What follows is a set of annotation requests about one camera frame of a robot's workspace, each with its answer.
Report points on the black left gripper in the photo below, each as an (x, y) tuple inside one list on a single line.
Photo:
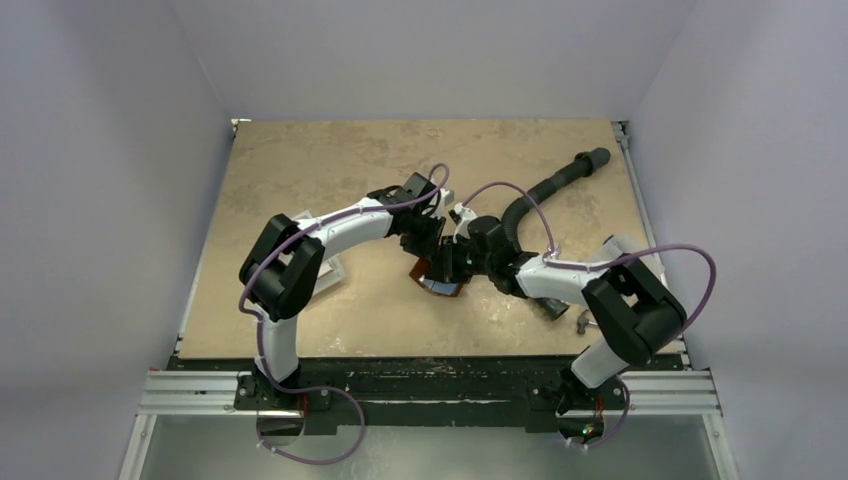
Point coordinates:
[(429, 246)]

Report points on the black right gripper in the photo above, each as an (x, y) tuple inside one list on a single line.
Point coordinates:
[(456, 252)]

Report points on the brown leather card holder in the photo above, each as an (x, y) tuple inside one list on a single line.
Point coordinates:
[(442, 289)]

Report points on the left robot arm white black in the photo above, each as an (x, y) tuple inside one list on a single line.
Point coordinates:
[(280, 274)]

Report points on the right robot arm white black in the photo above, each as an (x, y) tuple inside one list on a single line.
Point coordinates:
[(637, 315)]

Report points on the clear plastic bin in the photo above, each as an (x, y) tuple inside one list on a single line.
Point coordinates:
[(331, 273)]

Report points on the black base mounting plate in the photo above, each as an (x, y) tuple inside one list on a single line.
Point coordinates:
[(317, 372)]

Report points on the small dark metal tool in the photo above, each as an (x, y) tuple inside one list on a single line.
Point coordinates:
[(584, 320)]

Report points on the clear plastic screw organizer box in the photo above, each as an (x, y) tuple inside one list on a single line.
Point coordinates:
[(621, 244)]

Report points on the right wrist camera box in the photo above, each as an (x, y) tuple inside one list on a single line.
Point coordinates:
[(462, 217)]

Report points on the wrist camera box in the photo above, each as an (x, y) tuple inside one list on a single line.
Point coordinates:
[(447, 197), (462, 217)]

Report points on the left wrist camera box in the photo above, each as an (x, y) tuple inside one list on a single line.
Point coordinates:
[(447, 197)]

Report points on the aluminium rail at table edge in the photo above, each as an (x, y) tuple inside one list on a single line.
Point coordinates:
[(620, 131)]

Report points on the aluminium front frame rail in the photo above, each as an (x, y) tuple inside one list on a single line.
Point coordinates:
[(236, 393)]

